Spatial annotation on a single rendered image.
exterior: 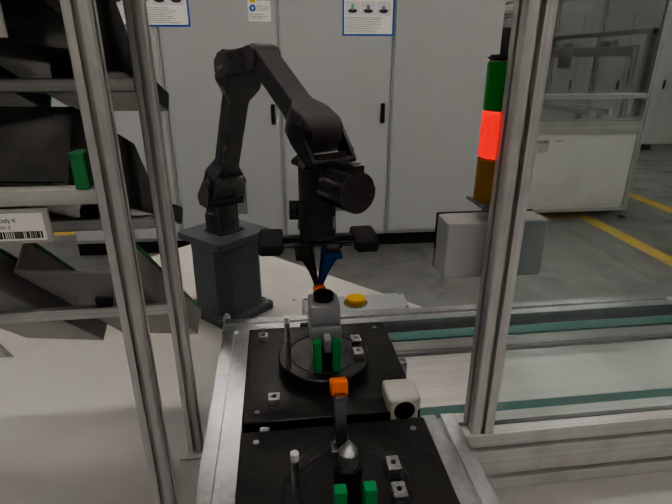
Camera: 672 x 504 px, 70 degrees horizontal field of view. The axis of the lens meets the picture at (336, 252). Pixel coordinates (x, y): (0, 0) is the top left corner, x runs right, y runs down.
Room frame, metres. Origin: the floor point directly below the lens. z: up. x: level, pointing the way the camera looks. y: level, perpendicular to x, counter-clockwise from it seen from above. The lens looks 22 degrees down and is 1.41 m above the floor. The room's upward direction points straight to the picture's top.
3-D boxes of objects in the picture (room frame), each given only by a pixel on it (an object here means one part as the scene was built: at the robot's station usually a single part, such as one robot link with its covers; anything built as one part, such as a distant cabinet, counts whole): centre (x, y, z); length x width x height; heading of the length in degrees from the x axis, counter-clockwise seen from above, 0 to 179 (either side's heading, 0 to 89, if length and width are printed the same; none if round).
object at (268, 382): (0.63, 0.02, 0.96); 0.24 x 0.24 x 0.02; 7
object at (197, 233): (1.02, 0.25, 0.96); 0.15 x 0.15 x 0.20; 51
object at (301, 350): (0.63, 0.02, 0.98); 0.14 x 0.14 x 0.02
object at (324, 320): (0.62, 0.02, 1.06); 0.08 x 0.04 x 0.07; 8
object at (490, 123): (0.54, -0.18, 1.33); 0.05 x 0.05 x 0.05
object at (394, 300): (0.86, -0.04, 0.93); 0.21 x 0.07 x 0.06; 97
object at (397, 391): (0.55, -0.09, 0.97); 0.05 x 0.05 x 0.04; 7
